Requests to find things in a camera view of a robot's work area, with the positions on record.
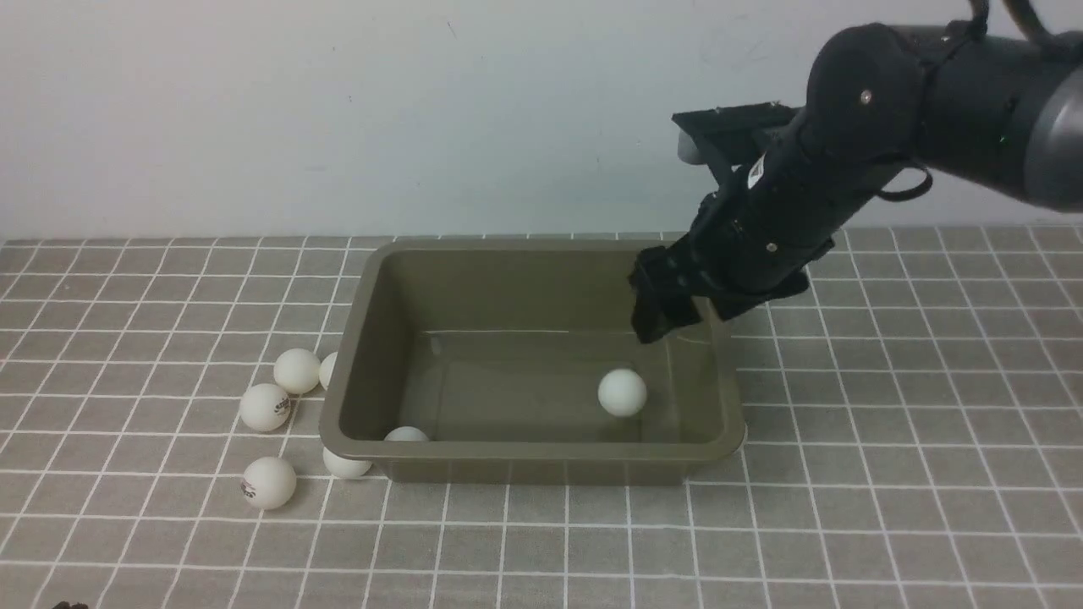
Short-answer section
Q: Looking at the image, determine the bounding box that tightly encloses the grey checkered tablecloth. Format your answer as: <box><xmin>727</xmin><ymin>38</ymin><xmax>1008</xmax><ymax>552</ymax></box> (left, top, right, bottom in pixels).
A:
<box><xmin>1</xmin><ymin>225</ymin><xmax>1082</xmax><ymax>608</ymax></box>

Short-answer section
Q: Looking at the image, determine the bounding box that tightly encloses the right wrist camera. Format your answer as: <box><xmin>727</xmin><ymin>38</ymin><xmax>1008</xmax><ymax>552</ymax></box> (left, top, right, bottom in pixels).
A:
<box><xmin>671</xmin><ymin>101</ymin><xmax>800</xmax><ymax>187</ymax></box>

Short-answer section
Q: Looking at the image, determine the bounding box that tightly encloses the olive green plastic bin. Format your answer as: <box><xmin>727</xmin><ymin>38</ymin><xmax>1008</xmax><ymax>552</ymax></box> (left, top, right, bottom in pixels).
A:
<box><xmin>319</xmin><ymin>238</ymin><xmax>747</xmax><ymax>485</ymax></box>

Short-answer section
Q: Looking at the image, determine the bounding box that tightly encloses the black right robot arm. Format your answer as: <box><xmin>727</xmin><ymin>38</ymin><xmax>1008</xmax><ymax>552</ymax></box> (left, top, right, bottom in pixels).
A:
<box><xmin>628</xmin><ymin>1</ymin><xmax>1082</xmax><ymax>344</ymax></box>

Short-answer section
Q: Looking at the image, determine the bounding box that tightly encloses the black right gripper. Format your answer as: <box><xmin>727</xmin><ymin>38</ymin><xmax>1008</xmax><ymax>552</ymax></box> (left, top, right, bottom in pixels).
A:
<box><xmin>629</xmin><ymin>127</ymin><xmax>898</xmax><ymax>344</ymax></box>

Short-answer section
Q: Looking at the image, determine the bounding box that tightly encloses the white ball with logo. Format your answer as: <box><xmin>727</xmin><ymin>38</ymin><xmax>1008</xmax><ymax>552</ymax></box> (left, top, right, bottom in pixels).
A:
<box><xmin>596</xmin><ymin>370</ymin><xmax>647</xmax><ymax>419</ymax></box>
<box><xmin>239</xmin><ymin>384</ymin><xmax>293</xmax><ymax>432</ymax></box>

